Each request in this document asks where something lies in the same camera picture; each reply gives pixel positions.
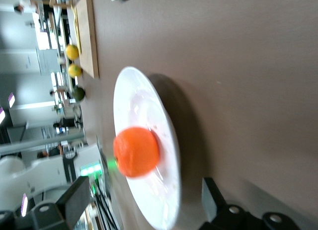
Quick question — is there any white round plate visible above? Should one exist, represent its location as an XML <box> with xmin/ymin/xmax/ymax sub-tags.
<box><xmin>113</xmin><ymin>66</ymin><xmax>181</xmax><ymax>230</ymax></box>

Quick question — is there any yellow plastic fork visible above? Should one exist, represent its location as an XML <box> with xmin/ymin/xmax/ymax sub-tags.
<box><xmin>70</xmin><ymin>5</ymin><xmax>78</xmax><ymax>42</ymax></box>

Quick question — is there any orange fruit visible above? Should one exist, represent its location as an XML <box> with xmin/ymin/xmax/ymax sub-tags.
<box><xmin>113</xmin><ymin>126</ymin><xmax>160</xmax><ymax>178</ymax></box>

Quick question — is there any dark green avocado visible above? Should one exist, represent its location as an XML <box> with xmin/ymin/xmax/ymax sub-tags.
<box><xmin>71</xmin><ymin>86</ymin><xmax>86</xmax><ymax>102</ymax></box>

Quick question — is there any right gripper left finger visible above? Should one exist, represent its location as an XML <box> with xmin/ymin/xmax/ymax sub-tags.
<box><xmin>0</xmin><ymin>175</ymin><xmax>90</xmax><ymax>230</ymax></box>

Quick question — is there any yellow lemon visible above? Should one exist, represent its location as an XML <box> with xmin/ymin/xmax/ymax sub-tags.
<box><xmin>68</xmin><ymin>64</ymin><xmax>83</xmax><ymax>78</ymax></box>
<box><xmin>65</xmin><ymin>44</ymin><xmax>80</xmax><ymax>61</ymax></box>

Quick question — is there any grey metal frame post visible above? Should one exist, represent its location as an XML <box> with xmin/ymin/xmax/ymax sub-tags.
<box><xmin>0</xmin><ymin>132</ymin><xmax>86</xmax><ymax>156</ymax></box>

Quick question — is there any wooden cutting board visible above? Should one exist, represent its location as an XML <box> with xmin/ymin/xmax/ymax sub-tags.
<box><xmin>75</xmin><ymin>0</ymin><xmax>100</xmax><ymax>79</ymax></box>

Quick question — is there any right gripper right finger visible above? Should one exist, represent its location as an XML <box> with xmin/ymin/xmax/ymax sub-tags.
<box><xmin>197</xmin><ymin>177</ymin><xmax>299</xmax><ymax>230</ymax></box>

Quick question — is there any yellow plastic knife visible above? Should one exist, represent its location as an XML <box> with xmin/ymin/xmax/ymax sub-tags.
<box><xmin>74</xmin><ymin>6</ymin><xmax>82</xmax><ymax>54</ymax></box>

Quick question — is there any black base cable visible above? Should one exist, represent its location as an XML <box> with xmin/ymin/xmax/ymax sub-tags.
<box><xmin>90</xmin><ymin>180</ymin><xmax>117</xmax><ymax>230</ymax></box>

